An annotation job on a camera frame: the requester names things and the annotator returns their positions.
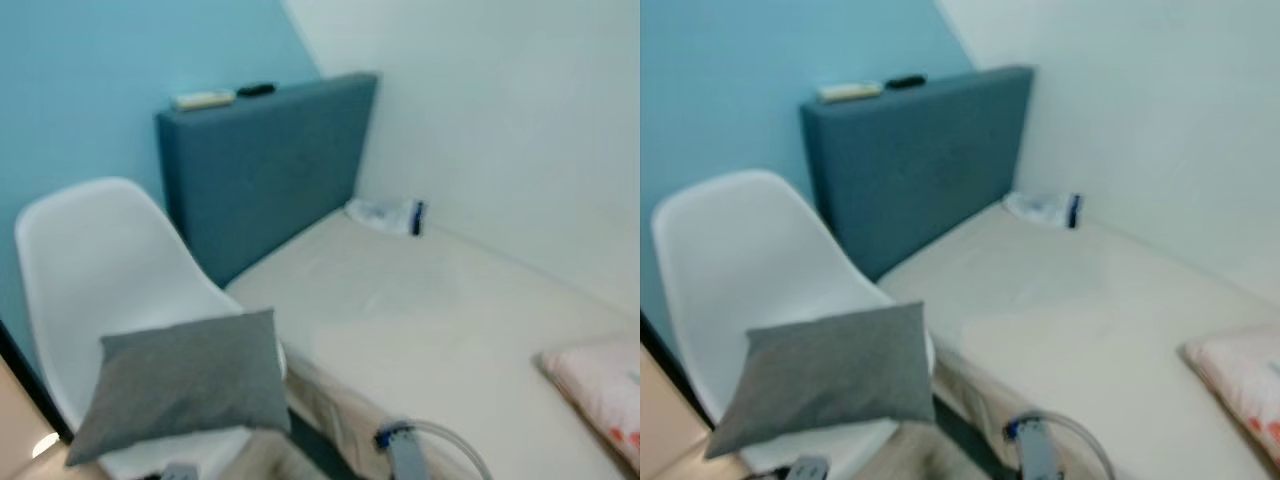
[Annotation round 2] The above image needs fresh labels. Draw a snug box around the pink patterned pillow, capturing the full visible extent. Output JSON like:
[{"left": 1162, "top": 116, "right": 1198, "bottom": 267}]
[
  {"left": 1182, "top": 325, "right": 1280, "bottom": 469},
  {"left": 538, "top": 338, "right": 641, "bottom": 473}
]

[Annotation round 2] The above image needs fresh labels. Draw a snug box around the white plastic shell chair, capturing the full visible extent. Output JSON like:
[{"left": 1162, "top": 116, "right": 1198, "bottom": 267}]
[
  {"left": 652, "top": 169, "right": 938, "bottom": 480},
  {"left": 14, "top": 177, "right": 291, "bottom": 480}
]

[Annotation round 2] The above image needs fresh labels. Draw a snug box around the grey square pillow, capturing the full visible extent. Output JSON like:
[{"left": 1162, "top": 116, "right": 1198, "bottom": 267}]
[
  {"left": 704, "top": 301, "right": 938, "bottom": 460},
  {"left": 65, "top": 308, "right": 293, "bottom": 468}
]

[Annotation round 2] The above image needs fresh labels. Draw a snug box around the bed with beige mattress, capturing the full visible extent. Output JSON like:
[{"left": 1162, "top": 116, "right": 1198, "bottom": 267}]
[
  {"left": 225, "top": 205, "right": 641, "bottom": 480},
  {"left": 875, "top": 200, "right": 1280, "bottom": 480}
]

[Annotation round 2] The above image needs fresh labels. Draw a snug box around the crumpled clear plastic bag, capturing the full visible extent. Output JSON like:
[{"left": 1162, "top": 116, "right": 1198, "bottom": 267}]
[
  {"left": 1002, "top": 190, "right": 1083, "bottom": 230},
  {"left": 345, "top": 197, "right": 427, "bottom": 238}
]

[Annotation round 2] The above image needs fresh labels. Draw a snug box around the white remote control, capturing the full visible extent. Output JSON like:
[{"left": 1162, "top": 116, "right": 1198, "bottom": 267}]
[
  {"left": 173, "top": 90, "right": 237, "bottom": 111},
  {"left": 817, "top": 82, "right": 884, "bottom": 104}
]

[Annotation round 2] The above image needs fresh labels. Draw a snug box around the blue upholstered headboard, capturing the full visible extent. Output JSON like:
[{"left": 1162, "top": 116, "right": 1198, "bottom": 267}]
[
  {"left": 155, "top": 72, "right": 381, "bottom": 289},
  {"left": 799, "top": 66, "right": 1035, "bottom": 283}
]

